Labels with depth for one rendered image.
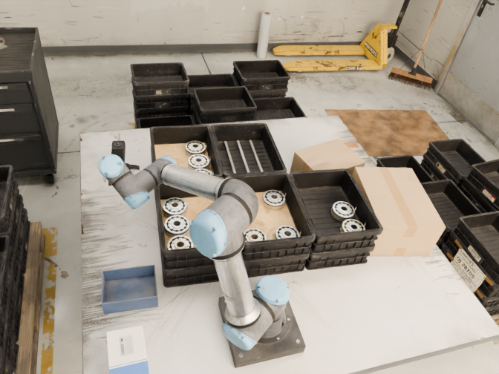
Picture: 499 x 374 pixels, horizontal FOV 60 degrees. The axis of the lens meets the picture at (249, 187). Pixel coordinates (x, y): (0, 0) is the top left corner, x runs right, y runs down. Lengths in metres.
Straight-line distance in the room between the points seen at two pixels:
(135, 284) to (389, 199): 1.17
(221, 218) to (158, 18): 3.91
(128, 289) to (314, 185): 0.96
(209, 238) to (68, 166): 2.44
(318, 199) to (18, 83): 1.83
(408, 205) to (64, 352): 1.84
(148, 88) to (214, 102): 0.48
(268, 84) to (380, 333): 2.21
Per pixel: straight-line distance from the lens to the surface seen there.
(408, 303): 1.97
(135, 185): 1.43
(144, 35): 4.94
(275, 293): 1.47
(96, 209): 2.11
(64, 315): 2.63
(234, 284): 1.28
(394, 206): 2.04
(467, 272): 2.69
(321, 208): 2.00
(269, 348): 1.64
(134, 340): 1.58
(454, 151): 3.61
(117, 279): 1.83
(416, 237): 2.04
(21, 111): 2.98
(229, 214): 1.15
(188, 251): 1.61
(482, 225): 2.85
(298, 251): 1.78
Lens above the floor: 2.18
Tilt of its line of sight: 42 degrees down
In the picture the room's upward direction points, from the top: 9 degrees clockwise
